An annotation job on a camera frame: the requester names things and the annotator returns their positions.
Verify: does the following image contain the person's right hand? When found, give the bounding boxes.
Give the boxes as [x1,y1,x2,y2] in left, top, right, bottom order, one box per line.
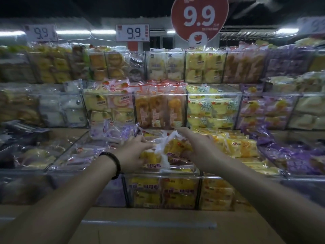
[175,127,219,174]

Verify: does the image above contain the person's left hand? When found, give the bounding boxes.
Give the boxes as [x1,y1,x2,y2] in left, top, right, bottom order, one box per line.
[115,135,156,174]

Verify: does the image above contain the white plastic bag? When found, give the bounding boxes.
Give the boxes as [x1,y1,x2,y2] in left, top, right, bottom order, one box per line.
[152,130,189,174]

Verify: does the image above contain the person's right forearm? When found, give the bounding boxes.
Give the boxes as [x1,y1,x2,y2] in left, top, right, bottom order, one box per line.
[203,149,325,244]

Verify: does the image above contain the person's left forearm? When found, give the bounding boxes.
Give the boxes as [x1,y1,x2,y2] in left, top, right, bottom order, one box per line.
[0,152,122,244]

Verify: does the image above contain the yellow snack packet in bag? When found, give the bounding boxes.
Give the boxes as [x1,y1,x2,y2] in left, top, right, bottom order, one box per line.
[165,139,193,156]

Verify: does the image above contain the pile of purple-white packets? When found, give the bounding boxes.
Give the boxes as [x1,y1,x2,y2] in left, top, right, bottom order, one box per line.
[89,120,140,151]

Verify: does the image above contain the stack of orange cake packets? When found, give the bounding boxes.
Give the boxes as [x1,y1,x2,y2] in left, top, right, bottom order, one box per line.
[134,81,188,129]

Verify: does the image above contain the stack of yellow-green packets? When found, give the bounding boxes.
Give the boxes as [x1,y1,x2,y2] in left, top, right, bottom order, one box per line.
[186,84,242,129]

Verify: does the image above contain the pile of bright yellow packets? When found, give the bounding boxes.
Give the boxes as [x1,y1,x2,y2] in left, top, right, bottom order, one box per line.
[192,127,282,212]

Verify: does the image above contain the pile of yellow-red cake packets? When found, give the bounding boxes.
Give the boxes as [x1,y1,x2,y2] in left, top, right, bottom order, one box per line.
[126,129,202,210]

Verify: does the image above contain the stack of swiss roll packets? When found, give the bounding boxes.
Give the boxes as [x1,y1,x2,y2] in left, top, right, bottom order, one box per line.
[83,79,135,125]

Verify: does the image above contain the pile of white-pink packets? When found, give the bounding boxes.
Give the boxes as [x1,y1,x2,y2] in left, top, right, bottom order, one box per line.
[49,141,113,172]

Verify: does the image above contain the stack of yellow sponge packets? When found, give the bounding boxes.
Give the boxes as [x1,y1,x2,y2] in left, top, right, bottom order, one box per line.
[185,47,226,84]

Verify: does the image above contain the stack of pale sponge packets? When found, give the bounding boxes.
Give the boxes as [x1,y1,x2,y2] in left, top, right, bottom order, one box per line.
[145,48,186,82]

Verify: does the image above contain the stack of black-white packets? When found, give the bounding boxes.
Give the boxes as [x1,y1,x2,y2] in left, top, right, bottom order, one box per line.
[128,51,147,83]

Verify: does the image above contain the stack of purple-yellow packets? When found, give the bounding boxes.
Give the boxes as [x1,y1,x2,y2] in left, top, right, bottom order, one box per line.
[239,83,298,130]

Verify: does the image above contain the stack of round golden cakes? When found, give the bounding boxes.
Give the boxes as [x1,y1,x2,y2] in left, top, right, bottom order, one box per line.
[88,47,130,81]

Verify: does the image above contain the stack of white cake packets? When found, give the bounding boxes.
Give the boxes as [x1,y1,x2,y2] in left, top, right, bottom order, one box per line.
[39,80,89,128]

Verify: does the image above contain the stack of brown pastry packets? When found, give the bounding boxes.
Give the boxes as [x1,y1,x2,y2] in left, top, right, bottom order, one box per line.
[223,43,267,84]

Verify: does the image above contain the stack of brown striped packets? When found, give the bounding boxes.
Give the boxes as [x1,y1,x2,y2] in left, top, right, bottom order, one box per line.
[71,43,90,81]

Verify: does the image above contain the pile of purple packets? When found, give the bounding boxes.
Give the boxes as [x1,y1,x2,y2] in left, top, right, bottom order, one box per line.
[240,124,325,177]

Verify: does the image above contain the pile of pale yellow packets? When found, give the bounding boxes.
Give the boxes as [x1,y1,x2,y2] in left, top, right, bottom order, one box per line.
[0,140,73,171]

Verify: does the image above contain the white rectangular price sign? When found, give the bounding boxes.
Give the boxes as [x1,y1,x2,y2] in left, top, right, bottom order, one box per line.
[116,24,150,42]
[25,24,58,43]

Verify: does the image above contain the round red price sign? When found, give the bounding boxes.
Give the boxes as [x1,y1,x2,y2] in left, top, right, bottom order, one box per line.
[170,0,230,48]

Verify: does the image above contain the stack of yellow square packets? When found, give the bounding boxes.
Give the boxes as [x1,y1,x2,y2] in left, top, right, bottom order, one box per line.
[29,44,74,84]

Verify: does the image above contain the stack of cream bread packets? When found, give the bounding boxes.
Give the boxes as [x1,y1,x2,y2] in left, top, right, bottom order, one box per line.
[267,72,325,130]

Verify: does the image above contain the stack of lilac packets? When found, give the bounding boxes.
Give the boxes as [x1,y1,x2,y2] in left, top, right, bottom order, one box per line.
[265,44,313,79]

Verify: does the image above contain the pile of dark packets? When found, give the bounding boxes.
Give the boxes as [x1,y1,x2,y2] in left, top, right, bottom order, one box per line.
[0,120,50,151]

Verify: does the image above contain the stack of brown bread packets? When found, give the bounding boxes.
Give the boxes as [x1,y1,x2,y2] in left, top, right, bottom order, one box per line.
[0,83,41,126]

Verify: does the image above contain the ceiling tube light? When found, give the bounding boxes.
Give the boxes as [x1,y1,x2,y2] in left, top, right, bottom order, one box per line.
[55,30,91,35]

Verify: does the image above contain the stack of yellow corner packets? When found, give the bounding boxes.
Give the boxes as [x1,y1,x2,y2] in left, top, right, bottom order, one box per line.
[295,37,325,73]

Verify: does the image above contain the stack of blurred tan packets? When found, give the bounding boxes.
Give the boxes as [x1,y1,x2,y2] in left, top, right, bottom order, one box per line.
[0,45,35,84]

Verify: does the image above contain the black bead bracelet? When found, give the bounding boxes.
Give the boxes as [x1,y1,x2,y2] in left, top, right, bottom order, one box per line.
[98,151,121,180]

